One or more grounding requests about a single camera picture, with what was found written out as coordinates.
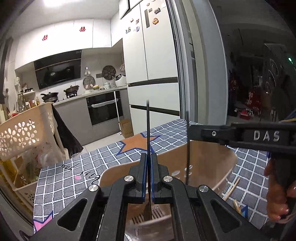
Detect cream flower-cutout basket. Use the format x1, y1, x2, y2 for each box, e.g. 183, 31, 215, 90
1, 102, 56, 161

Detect yellow patterned wooden chopstick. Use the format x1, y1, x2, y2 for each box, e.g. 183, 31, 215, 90
233, 199, 242, 215

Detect black built-in oven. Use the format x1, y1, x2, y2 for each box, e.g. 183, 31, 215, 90
86, 91, 123, 126

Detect black cloth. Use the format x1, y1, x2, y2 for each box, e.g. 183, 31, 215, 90
52, 104, 83, 158

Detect beige plastic utensil holder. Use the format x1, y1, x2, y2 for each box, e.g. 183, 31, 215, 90
99, 139, 239, 241

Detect black wok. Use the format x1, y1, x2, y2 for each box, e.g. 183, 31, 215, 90
41, 92, 59, 102

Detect white refrigerator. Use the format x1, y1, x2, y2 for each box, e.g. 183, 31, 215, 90
119, 1, 180, 134

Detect grey checked tablecloth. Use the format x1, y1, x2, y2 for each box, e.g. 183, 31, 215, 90
33, 119, 271, 233

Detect cardboard box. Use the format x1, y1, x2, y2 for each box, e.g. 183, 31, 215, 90
119, 119, 134, 138

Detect brown lidded pot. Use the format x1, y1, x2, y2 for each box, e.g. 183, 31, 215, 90
64, 85, 79, 98

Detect right hand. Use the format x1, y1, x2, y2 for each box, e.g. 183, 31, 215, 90
264, 159, 295, 221

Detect plain wooden chopstick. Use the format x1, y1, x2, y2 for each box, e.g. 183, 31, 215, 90
223, 177, 240, 201

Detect thin black chopstick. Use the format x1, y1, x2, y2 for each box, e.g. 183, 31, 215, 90
185, 111, 190, 185
145, 100, 152, 220

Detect round plate on wall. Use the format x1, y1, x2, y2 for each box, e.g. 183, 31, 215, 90
83, 75, 96, 90

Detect black range hood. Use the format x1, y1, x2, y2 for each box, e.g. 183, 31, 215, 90
34, 50, 82, 89

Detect white upper cabinets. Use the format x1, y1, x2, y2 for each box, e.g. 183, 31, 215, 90
15, 19, 122, 69

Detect round patterned pan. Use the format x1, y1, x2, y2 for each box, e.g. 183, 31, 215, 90
102, 65, 116, 80

